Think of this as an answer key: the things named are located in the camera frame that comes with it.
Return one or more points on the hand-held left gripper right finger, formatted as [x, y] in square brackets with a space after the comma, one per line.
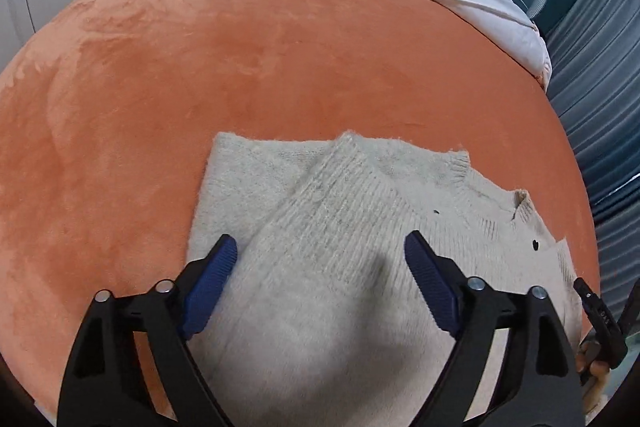
[430, 279]

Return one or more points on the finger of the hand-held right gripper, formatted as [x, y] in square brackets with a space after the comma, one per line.
[600, 317]

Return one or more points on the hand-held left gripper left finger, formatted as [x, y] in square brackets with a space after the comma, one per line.
[210, 279]

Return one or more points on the cream knitted sweater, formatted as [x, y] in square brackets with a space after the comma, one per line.
[340, 217]

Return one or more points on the person's right hand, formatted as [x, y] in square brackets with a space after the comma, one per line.
[592, 377]

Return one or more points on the orange plush blanket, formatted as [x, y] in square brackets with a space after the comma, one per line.
[240, 57]

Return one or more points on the blue-grey curtain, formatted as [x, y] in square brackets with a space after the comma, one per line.
[600, 72]

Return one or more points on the grey patterned pillow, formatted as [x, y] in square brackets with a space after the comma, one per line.
[537, 3]

